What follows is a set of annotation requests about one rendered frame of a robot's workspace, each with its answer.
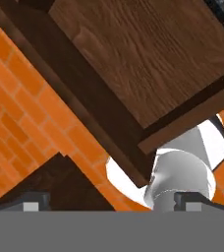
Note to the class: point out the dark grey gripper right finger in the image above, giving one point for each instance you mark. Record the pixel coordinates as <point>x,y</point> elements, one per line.
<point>186,198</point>

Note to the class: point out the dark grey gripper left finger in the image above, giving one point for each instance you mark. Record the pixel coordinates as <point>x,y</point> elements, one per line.
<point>35,199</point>

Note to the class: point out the white round cylinder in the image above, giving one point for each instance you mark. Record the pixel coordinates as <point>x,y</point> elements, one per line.
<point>182,170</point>

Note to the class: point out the dark brown cabinet corner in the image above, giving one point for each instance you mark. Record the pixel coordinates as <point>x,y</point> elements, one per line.
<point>68,183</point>

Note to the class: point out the dark brown cabinet frame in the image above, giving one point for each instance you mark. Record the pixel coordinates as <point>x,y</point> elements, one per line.
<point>84,92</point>

